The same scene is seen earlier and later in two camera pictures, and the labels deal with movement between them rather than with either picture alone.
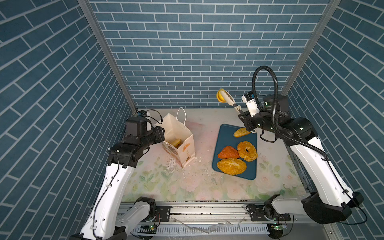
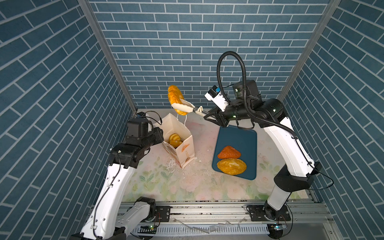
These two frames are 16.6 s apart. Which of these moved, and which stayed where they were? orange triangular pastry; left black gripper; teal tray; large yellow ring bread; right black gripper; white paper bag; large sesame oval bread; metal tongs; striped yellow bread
Moved: striped yellow bread; large yellow ring bread; metal tongs; right black gripper
Stayed: teal tray; left black gripper; large sesame oval bread; white paper bag; orange triangular pastry
